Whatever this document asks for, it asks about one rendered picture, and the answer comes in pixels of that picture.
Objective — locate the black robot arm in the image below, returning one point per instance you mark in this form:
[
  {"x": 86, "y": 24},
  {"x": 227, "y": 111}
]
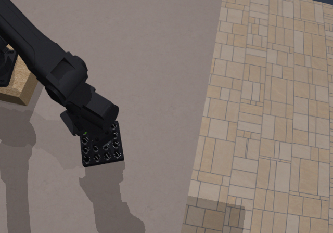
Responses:
[{"x": 63, "y": 75}]

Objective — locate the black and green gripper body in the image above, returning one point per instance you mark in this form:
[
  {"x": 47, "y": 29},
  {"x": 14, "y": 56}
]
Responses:
[{"x": 70, "y": 125}]

